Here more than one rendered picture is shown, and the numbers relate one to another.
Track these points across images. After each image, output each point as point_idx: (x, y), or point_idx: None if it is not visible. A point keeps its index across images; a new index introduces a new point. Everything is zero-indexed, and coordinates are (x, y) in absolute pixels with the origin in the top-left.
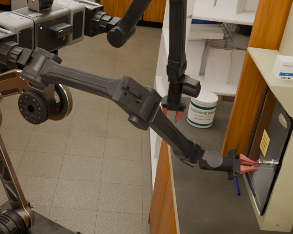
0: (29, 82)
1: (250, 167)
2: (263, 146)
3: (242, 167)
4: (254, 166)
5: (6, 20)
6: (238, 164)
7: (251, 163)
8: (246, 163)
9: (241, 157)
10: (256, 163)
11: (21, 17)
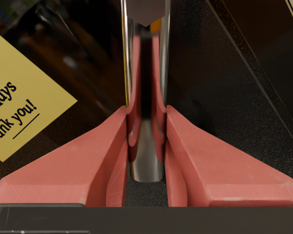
0: None
1: (185, 126)
2: (6, 107)
3: (248, 181)
4: (162, 105)
5: None
6: (196, 232)
7: (124, 138)
8: (114, 195)
9: (60, 191)
10: (163, 12)
11: None
